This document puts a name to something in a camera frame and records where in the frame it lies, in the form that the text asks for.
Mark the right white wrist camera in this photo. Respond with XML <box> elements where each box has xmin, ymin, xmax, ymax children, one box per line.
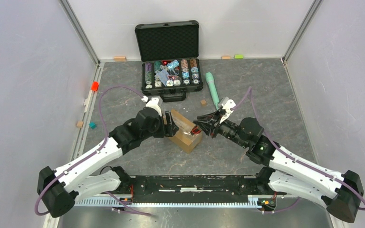
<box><xmin>218</xmin><ymin>97</ymin><xmax>236</xmax><ymax>123</ymax></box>

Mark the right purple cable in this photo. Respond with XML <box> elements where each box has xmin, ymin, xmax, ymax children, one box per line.
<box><xmin>231</xmin><ymin>86</ymin><xmax>365</xmax><ymax>215</ymax></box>

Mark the white slotted cable duct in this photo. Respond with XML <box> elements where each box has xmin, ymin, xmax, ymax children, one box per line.
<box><xmin>75</xmin><ymin>195</ymin><xmax>261</xmax><ymax>209</ymax></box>

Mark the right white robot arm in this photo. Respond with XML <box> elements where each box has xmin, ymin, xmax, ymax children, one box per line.
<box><xmin>192</xmin><ymin>110</ymin><xmax>364</xmax><ymax>223</ymax></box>

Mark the brown cardboard express box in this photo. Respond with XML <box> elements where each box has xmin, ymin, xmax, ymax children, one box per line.
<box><xmin>169</xmin><ymin>109</ymin><xmax>202</xmax><ymax>154</ymax></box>

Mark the mint green marker pen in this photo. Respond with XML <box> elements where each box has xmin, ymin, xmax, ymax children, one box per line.
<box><xmin>205</xmin><ymin>72</ymin><xmax>220</xmax><ymax>109</ymax></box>

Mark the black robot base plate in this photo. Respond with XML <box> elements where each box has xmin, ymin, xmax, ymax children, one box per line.
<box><xmin>111</xmin><ymin>166</ymin><xmax>275</xmax><ymax>204</ymax></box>

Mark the small wooden cube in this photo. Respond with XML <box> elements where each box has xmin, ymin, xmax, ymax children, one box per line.
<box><xmin>200</xmin><ymin>99</ymin><xmax>208</xmax><ymax>107</ymax></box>

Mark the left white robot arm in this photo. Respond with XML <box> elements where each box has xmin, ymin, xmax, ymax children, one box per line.
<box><xmin>35</xmin><ymin>107</ymin><xmax>179</xmax><ymax>218</ymax></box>

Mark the purple cable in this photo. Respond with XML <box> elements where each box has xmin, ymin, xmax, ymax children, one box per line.
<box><xmin>231</xmin><ymin>86</ymin><xmax>365</xmax><ymax>215</ymax></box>
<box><xmin>34</xmin><ymin>85</ymin><xmax>154</xmax><ymax>217</ymax></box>

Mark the wooden block left edge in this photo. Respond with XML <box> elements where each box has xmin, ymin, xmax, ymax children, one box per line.
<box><xmin>76</xmin><ymin>121</ymin><xmax>84</xmax><ymax>129</ymax></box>

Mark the black poker chip case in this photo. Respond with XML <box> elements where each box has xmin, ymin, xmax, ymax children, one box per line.
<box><xmin>134</xmin><ymin>20</ymin><xmax>203</xmax><ymax>102</ymax></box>

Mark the teal small block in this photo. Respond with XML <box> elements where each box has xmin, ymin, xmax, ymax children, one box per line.
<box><xmin>89</xmin><ymin>122</ymin><xmax>96</xmax><ymax>129</ymax></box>

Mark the orange block on rail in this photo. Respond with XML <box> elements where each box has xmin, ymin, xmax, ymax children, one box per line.
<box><xmin>91</xmin><ymin>81</ymin><xmax>99</xmax><ymax>92</ymax></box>

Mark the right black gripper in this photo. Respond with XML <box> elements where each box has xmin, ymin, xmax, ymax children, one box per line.
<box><xmin>193</xmin><ymin>108</ymin><xmax>249</xmax><ymax>148</ymax></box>

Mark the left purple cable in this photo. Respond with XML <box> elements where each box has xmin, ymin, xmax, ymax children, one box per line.
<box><xmin>34</xmin><ymin>85</ymin><xmax>154</xmax><ymax>217</ymax></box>

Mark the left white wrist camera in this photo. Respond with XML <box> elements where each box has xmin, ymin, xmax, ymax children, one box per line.
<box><xmin>141</xmin><ymin>95</ymin><xmax>163</xmax><ymax>116</ymax></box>

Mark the red black utility knife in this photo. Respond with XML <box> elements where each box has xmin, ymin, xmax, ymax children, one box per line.
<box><xmin>190</xmin><ymin>125</ymin><xmax>202</xmax><ymax>135</ymax></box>

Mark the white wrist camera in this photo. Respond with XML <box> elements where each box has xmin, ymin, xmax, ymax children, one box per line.
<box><xmin>218</xmin><ymin>97</ymin><xmax>236</xmax><ymax>123</ymax></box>
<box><xmin>141</xmin><ymin>95</ymin><xmax>163</xmax><ymax>116</ymax></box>

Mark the wooden block back wall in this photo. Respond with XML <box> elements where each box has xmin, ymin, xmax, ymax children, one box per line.
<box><xmin>113</xmin><ymin>56</ymin><xmax>127</xmax><ymax>62</ymax></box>

